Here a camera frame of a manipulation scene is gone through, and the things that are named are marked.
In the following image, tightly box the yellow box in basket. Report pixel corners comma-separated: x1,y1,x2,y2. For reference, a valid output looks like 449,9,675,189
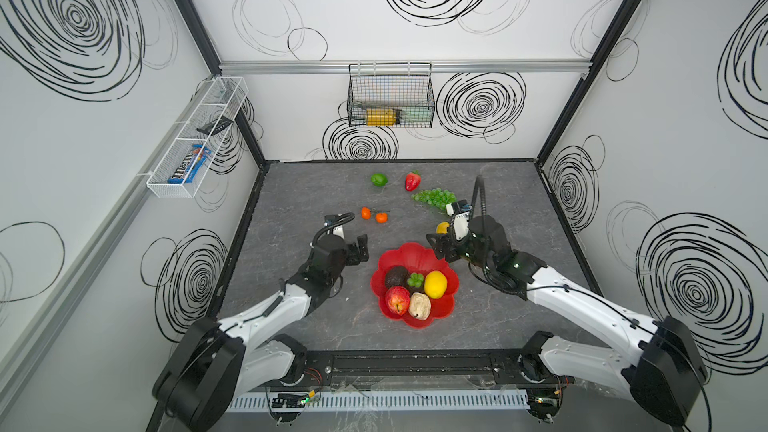
366,108,400,127

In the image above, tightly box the blue candy packet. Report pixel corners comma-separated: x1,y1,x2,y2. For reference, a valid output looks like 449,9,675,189
167,144,211,184

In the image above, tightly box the green item in basket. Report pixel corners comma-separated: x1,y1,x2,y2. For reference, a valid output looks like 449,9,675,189
400,106,434,128

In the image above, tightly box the dark avocado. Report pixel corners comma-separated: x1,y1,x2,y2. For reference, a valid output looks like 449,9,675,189
385,266,410,290

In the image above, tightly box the black wire basket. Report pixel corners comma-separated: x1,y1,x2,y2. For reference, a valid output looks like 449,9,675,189
346,62,436,127

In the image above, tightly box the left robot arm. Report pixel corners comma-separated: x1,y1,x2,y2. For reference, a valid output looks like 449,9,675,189
152,212,370,431

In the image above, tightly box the beige garlic bulb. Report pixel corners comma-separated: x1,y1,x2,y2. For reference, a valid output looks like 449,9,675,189
408,292,431,321

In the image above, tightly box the yellow lemon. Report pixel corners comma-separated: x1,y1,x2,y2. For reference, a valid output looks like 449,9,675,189
423,270,448,300

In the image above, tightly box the green lime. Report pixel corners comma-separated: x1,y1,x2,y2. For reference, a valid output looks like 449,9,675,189
370,173,389,187

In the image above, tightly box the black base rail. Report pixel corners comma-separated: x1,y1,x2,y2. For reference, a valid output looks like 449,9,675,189
257,347,652,388

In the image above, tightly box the grey slotted cable duct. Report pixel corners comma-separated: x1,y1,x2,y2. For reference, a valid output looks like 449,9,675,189
227,389,530,413

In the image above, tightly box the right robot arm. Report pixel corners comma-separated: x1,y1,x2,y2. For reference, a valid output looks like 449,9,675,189
427,177,708,430

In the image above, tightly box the red apple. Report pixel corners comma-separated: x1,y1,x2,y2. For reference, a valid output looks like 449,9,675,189
385,286,411,316

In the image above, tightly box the red flower-shaped fruit bowl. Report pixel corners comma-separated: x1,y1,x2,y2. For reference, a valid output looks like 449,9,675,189
370,243,460,329

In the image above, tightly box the green grape bunch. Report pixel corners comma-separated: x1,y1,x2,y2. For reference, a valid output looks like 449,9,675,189
412,188,457,214

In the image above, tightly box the white wire shelf basket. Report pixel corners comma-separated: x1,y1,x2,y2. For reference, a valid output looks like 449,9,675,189
147,76,248,199

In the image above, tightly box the black remote control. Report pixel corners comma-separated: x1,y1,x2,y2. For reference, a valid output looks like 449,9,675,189
196,116,233,136

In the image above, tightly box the red strawberry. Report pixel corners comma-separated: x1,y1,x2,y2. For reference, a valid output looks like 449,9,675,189
404,171,422,192

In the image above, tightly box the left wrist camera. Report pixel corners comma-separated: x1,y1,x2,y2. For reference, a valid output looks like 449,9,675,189
324,214,345,239

